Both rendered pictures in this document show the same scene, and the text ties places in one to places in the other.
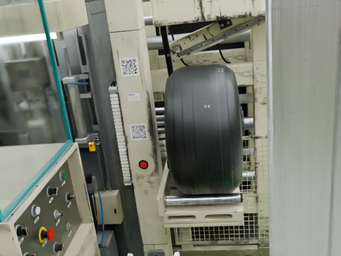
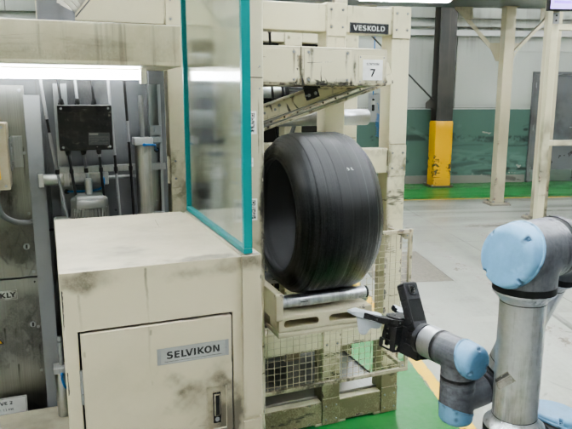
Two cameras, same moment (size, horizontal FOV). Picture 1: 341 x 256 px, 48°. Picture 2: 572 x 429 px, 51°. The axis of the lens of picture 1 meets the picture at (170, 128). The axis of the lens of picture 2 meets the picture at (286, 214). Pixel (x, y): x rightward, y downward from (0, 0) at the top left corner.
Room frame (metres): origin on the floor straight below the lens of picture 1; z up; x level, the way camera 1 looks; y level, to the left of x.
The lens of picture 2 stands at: (-0.22, 1.00, 1.59)
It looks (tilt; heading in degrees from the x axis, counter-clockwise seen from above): 11 degrees down; 330
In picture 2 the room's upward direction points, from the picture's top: straight up
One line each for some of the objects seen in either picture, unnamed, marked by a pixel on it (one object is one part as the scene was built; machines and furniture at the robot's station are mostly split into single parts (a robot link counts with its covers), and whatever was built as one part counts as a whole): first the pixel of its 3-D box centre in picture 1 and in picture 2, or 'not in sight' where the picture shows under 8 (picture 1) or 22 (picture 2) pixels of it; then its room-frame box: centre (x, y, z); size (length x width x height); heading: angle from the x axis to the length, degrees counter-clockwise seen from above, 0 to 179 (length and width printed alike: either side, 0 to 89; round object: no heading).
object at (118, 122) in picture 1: (122, 136); not in sight; (1.62, 0.22, 1.19); 0.05 x 0.04 x 0.48; 172
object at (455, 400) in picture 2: not in sight; (461, 395); (0.65, 0.06, 0.94); 0.11 x 0.08 x 0.11; 93
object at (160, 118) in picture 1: (163, 129); not in sight; (2.02, 0.04, 1.05); 0.20 x 0.15 x 0.30; 82
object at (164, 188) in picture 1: (166, 185); (260, 291); (1.64, 0.05, 0.90); 0.40 x 0.03 x 0.10; 172
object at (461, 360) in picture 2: not in sight; (459, 356); (0.65, 0.08, 1.04); 0.11 x 0.08 x 0.09; 3
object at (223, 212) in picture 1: (202, 212); (321, 314); (1.48, -0.10, 0.84); 0.36 x 0.09 x 0.06; 82
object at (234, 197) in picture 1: (202, 199); (323, 296); (1.48, -0.11, 0.90); 0.35 x 0.05 x 0.05; 82
